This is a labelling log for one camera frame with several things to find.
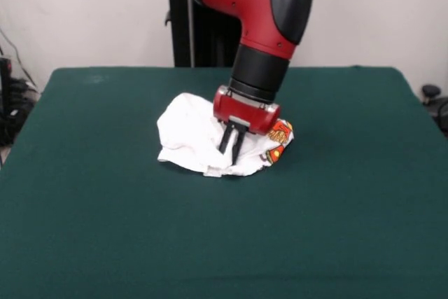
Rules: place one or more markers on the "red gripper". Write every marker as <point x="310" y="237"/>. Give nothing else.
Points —
<point x="245" y="113"/>

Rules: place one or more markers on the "white printed t-shirt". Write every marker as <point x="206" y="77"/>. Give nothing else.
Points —
<point x="189" y="131"/>

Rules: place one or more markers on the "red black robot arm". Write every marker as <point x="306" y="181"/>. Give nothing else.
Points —
<point x="252" y="15"/>

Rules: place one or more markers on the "dark green tablecloth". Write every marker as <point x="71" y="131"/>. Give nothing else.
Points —
<point x="105" y="225"/>

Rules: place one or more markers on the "black office chair base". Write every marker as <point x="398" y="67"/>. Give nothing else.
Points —
<point x="432" y="92"/>

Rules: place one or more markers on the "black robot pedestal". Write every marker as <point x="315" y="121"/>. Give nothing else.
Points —
<point x="210" y="40"/>

